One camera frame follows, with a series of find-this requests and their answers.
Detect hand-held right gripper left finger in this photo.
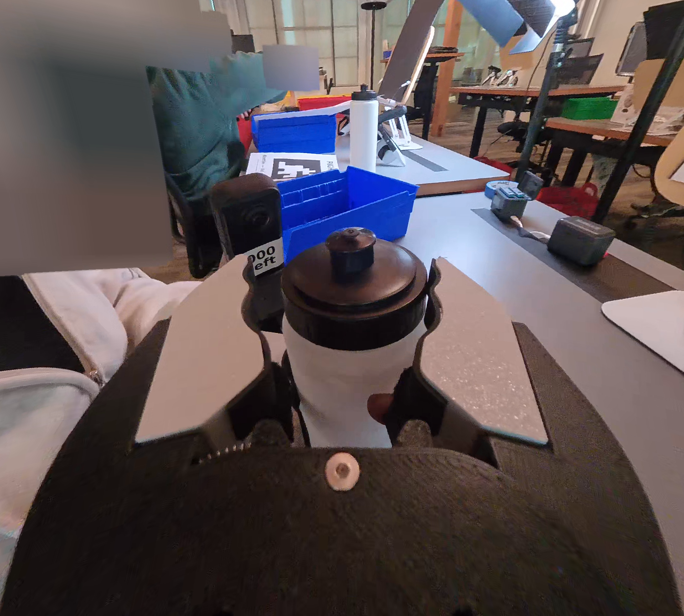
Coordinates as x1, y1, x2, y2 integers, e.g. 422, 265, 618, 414
135, 254, 273, 452

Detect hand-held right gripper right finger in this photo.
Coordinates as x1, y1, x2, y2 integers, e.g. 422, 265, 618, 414
414, 255, 550, 455

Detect blue plastic bin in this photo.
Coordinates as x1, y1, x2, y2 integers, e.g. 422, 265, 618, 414
277, 166, 420, 265

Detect black bottle lid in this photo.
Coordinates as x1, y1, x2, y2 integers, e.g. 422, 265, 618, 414
281, 227, 430, 351

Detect white plastic bottle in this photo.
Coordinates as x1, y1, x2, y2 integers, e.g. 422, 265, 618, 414
281, 317, 428, 449

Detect person's left forearm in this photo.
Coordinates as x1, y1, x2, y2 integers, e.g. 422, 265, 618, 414
107, 269, 203, 356

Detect white bottle with black cap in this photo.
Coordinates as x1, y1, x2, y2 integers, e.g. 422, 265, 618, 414
349, 84, 379, 173

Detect black office chair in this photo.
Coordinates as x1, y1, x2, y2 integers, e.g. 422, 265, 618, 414
166, 173, 225, 280

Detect black white marker sheet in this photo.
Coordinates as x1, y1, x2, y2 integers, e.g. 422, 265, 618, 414
246, 151, 341, 182

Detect stacked small blue bins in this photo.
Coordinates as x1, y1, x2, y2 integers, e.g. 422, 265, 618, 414
251, 111, 339, 155

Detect red plastic bin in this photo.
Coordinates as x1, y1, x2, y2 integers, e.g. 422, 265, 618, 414
296, 95, 353, 115

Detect grey charging case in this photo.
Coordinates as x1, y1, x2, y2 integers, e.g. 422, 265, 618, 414
547, 216, 617, 267

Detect small blue grey device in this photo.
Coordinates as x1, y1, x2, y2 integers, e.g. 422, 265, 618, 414
490, 186, 533, 225

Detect white plastic stand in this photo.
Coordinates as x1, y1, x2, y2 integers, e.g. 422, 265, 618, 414
375, 103, 424, 167

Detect person's black top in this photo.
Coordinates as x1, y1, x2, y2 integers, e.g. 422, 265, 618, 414
0, 274, 87, 372

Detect red mesh basket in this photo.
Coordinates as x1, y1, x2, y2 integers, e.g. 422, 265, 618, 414
536, 182, 600, 219

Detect person's white hoodie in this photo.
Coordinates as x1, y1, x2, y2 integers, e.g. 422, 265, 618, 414
0, 268, 130, 574

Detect black round standing table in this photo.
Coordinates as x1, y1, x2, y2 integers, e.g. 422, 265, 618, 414
361, 1, 388, 89

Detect wooden support column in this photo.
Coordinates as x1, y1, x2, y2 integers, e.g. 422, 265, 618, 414
430, 0, 463, 137

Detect grey slanted panel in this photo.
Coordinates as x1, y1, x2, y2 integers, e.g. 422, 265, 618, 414
378, 0, 467, 100

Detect black light stand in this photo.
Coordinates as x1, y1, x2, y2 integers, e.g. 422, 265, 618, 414
514, 12, 579, 185

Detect wooden office table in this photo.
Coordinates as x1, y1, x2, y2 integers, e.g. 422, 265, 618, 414
451, 84, 626, 158
544, 116, 678, 190

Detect instruction sheet on stand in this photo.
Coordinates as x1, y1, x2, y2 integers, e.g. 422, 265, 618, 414
654, 141, 684, 201

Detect green plastic bin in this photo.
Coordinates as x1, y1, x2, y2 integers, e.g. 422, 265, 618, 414
561, 97, 618, 120

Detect black slanted pole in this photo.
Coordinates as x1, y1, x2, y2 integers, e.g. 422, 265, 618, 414
592, 47, 684, 225

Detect light brown board panel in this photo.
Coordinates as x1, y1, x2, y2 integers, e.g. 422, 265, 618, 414
633, 58, 684, 110

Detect grey monitor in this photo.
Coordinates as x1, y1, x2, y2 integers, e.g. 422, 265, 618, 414
615, 20, 648, 77

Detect white cable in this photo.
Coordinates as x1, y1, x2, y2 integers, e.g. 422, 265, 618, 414
512, 218, 551, 244

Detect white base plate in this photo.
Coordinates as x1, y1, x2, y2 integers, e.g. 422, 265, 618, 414
601, 290, 684, 374

